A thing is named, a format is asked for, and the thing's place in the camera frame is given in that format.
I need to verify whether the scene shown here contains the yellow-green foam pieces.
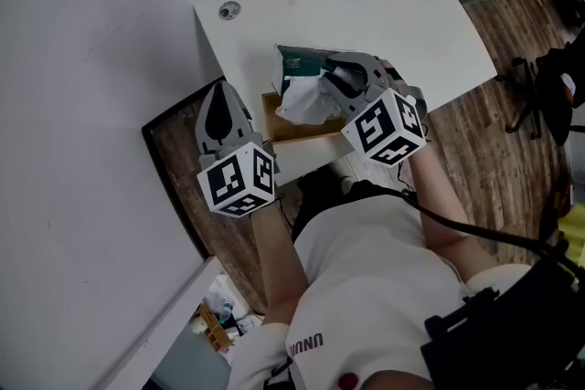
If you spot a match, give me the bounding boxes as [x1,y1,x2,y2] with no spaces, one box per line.
[557,203,585,269]

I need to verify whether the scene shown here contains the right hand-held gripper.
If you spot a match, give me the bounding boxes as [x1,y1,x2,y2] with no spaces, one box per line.
[319,52,429,170]

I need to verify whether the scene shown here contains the person's left forearm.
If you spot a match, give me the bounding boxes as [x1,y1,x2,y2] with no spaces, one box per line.
[250,200,310,325]

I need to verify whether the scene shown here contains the person's black trousers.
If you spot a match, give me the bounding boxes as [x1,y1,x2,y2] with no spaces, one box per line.
[292,168,412,243]

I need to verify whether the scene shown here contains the black cable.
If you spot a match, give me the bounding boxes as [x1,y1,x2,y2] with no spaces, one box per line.
[399,189,585,275]

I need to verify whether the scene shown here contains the black office chair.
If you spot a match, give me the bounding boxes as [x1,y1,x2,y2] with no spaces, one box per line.
[495,40,585,147]

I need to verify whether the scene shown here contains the white plastic bag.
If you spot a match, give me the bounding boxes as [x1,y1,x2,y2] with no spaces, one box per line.
[203,276,239,316]

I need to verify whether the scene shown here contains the wooden tray box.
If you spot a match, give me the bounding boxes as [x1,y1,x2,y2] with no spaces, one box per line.
[261,90,353,145]

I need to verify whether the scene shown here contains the wooden slotted organiser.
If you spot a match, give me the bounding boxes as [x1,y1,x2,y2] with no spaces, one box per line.
[197,301,232,353]

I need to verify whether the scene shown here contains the person's white shirt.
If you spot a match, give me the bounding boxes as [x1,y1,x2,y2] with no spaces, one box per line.
[226,194,536,390]

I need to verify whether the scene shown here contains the black baseboard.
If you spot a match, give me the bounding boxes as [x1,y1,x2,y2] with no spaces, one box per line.
[140,79,226,260]

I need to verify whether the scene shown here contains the person's right forearm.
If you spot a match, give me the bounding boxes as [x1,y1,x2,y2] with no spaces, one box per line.
[404,141,508,284]

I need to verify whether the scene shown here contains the round desk cable grommet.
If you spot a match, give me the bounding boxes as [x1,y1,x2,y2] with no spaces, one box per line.
[218,1,242,22]

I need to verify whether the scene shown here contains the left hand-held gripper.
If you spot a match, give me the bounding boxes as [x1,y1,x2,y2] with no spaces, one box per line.
[195,80,281,219]

